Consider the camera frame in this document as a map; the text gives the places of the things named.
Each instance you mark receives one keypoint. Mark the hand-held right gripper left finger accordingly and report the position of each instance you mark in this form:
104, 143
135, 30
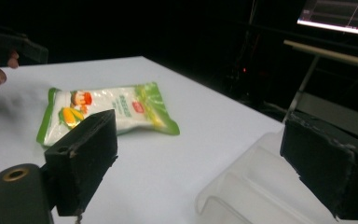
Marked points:
84, 161

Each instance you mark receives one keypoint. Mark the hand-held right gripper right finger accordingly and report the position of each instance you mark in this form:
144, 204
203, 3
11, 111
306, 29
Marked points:
326, 168

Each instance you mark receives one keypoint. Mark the translucent plastic container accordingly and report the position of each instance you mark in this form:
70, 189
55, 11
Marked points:
261, 189

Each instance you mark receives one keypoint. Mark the green and white snack packet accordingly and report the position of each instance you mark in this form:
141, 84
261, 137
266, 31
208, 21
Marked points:
127, 105

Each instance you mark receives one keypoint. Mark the metal stand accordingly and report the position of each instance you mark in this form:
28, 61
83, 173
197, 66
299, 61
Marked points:
329, 54

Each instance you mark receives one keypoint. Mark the computer monitor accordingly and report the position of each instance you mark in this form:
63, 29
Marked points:
341, 15

